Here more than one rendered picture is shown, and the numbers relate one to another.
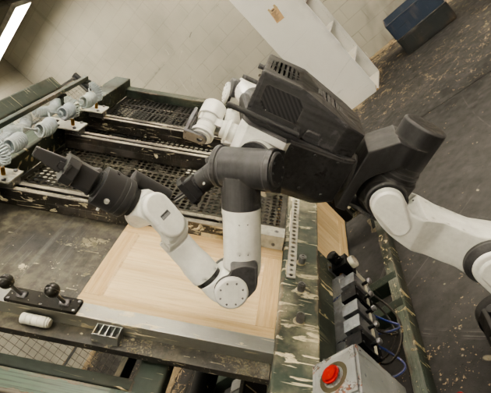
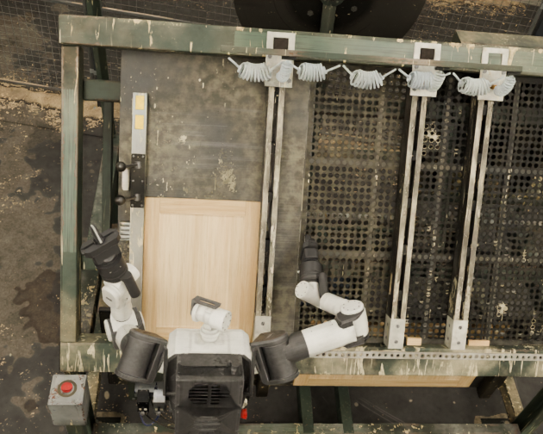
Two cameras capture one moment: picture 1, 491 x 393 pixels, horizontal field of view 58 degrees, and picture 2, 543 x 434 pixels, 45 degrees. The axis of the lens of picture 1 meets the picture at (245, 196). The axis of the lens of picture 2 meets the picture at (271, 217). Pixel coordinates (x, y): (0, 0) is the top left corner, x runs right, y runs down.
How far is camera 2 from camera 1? 2.06 m
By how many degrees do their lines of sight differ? 55
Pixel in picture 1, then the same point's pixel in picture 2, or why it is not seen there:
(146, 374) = not seen: hidden behind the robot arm
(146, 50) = not seen: outside the picture
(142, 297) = (165, 242)
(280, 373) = (109, 348)
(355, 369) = (62, 402)
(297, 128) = (171, 394)
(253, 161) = (121, 364)
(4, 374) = (71, 189)
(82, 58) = not seen: outside the picture
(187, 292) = (178, 274)
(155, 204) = (108, 294)
